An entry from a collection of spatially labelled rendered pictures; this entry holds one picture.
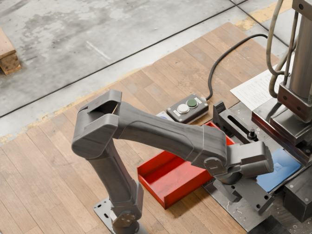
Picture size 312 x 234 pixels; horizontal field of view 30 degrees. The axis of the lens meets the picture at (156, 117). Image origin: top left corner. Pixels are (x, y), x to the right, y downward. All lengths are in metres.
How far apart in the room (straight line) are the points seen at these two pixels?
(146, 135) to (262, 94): 0.69
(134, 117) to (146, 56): 2.09
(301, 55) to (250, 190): 0.31
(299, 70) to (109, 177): 0.45
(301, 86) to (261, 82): 0.57
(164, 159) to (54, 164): 0.30
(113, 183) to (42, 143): 0.45
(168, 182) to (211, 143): 0.39
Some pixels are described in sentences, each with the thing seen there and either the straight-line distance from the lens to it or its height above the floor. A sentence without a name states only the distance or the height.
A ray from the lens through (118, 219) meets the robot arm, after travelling 1.37.
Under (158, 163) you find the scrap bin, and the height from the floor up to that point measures 0.93.
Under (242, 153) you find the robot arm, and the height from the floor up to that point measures 1.22.
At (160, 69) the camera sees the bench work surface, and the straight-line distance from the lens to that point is 1.83.
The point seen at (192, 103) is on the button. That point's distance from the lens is 1.67.
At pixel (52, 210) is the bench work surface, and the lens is 1.54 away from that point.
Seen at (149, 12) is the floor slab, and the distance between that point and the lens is 3.49.
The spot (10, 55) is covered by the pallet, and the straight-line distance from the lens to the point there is 3.20.
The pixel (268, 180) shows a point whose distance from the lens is 1.45.
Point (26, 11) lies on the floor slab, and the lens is 3.64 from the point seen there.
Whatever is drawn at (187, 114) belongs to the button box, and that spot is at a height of 0.93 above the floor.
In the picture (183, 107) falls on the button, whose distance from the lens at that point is 1.66.
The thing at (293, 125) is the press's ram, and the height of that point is 1.18.
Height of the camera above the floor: 2.17
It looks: 48 degrees down
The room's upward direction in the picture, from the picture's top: 4 degrees counter-clockwise
